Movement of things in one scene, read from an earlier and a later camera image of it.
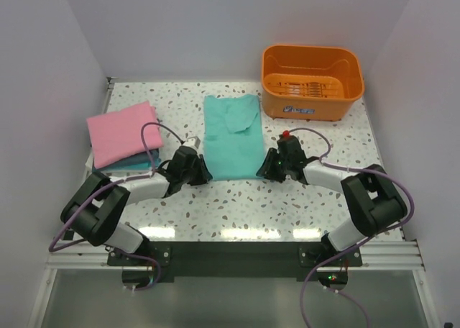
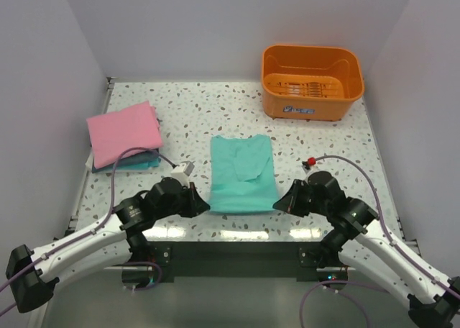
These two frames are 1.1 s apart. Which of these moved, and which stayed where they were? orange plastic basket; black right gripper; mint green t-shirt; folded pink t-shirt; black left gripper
Moved: black right gripper; mint green t-shirt; black left gripper
Stayed: folded pink t-shirt; orange plastic basket
